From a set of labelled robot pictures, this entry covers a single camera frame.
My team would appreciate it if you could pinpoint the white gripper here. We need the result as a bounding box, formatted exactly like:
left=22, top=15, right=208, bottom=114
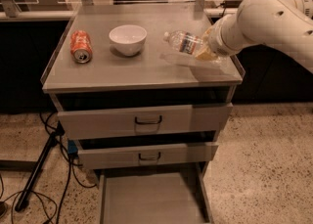
left=195, top=15, right=245, bottom=61

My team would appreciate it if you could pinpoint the clear plastic water bottle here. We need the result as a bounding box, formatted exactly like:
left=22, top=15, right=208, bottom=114
left=163, top=30, right=207, bottom=56

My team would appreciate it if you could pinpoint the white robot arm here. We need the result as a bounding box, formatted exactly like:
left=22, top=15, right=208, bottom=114
left=196, top=0, right=313, bottom=72

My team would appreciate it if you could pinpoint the grey top drawer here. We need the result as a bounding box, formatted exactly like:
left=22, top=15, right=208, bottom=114
left=58, top=103, right=233, bottom=140

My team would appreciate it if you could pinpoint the grey drawer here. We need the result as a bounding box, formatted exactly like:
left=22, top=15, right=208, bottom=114
left=58, top=103, right=233, bottom=140
left=96, top=163, right=213, bottom=224
left=78, top=142, right=218, bottom=169

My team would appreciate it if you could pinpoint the grey drawer cabinet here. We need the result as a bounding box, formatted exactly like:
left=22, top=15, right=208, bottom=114
left=40, top=3, right=246, bottom=224

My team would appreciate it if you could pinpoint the grey middle drawer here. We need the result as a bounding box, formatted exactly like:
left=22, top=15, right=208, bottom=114
left=78, top=142, right=218, bottom=169

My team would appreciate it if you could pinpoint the grey bottom drawer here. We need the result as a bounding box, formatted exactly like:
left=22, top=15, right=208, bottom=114
left=96, top=163, right=213, bottom=224

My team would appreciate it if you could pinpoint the white ceramic bowl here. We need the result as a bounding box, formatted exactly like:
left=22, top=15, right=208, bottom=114
left=109, top=24, right=147, bottom=56

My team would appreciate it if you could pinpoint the orange soda can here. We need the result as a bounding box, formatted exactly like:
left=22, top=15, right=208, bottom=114
left=70, top=30, right=92, bottom=64

